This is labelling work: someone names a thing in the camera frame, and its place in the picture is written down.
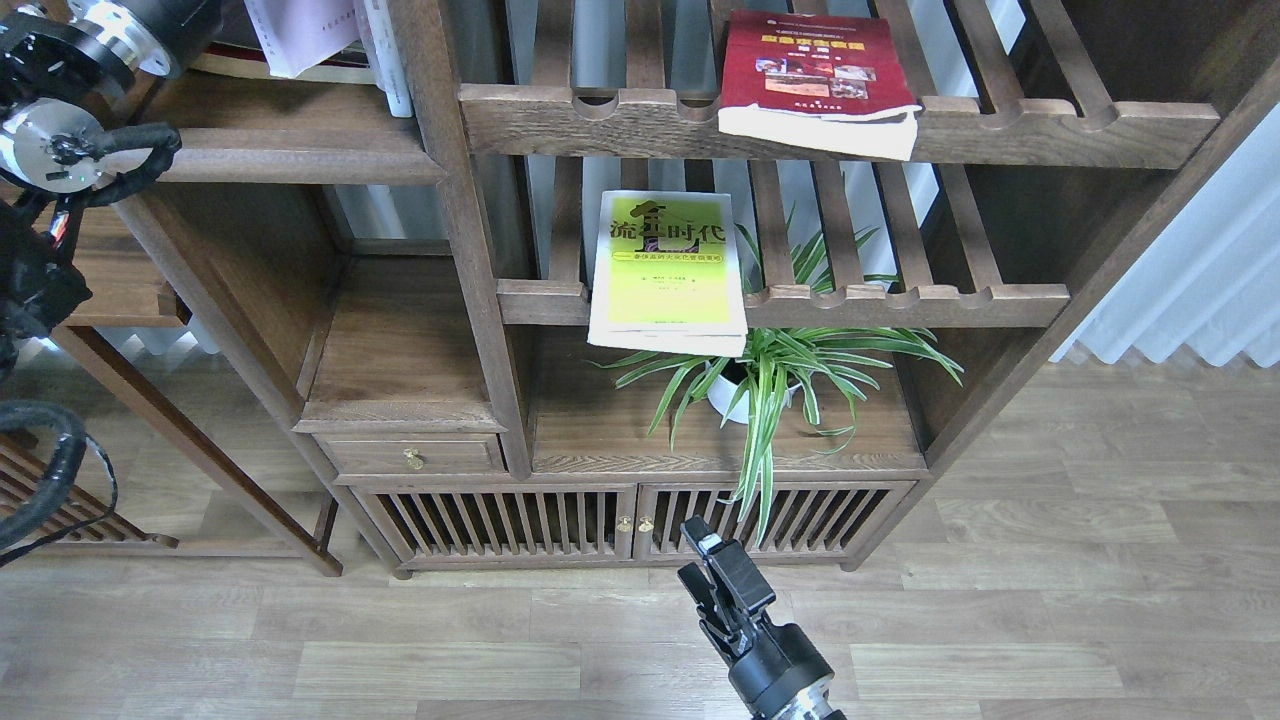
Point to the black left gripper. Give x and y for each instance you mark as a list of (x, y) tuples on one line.
[(159, 37)]

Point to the white book in plastic wrap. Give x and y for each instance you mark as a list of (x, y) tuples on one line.
[(378, 36)]

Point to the green spider plant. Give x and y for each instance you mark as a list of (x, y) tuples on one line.
[(793, 359)]

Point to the brass drawer knob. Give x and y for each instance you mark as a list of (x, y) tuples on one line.
[(414, 459)]

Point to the red paperback book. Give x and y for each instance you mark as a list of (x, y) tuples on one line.
[(822, 82)]

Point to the yellow-green paperback book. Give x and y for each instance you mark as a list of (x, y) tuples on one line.
[(667, 274)]

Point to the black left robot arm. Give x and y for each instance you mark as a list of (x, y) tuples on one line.
[(61, 156)]

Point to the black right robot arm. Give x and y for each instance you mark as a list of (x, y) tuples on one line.
[(776, 670)]

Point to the white pleated curtain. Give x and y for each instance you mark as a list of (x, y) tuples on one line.
[(1210, 282)]

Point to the white and purple book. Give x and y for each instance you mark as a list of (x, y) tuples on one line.
[(298, 34)]

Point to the maroon book with cream pages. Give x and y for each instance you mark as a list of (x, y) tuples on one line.
[(244, 62)]

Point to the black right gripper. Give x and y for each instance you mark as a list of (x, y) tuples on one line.
[(775, 669)]

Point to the dark wooden bookshelf unit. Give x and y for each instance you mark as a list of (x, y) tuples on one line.
[(386, 283)]

